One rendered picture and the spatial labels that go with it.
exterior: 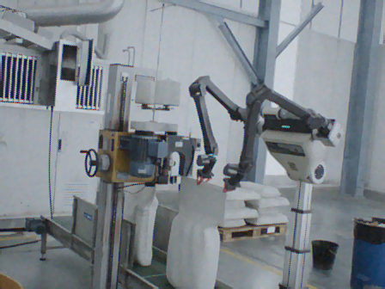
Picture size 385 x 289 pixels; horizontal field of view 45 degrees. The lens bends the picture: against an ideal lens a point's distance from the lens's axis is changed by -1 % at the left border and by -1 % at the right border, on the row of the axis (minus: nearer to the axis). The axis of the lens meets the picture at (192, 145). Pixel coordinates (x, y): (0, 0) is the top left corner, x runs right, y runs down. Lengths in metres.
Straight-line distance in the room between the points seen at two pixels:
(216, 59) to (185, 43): 0.73
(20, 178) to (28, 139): 0.45
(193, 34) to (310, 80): 3.22
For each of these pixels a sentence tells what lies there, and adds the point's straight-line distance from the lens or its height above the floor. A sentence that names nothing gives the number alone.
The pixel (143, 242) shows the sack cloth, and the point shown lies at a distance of 3.44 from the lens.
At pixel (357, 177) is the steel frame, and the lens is 11.34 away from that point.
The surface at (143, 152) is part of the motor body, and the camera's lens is 2.78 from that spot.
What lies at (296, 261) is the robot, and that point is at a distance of 3.10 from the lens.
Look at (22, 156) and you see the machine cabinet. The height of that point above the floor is 0.87.
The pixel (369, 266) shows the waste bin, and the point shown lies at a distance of 4.67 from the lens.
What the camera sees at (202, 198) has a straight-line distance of 2.87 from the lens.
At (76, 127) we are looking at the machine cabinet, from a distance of 5.73.
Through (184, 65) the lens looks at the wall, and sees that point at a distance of 8.09.
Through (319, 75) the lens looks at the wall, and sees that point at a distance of 10.60.
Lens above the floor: 1.45
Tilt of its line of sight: 3 degrees down
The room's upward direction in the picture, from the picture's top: 5 degrees clockwise
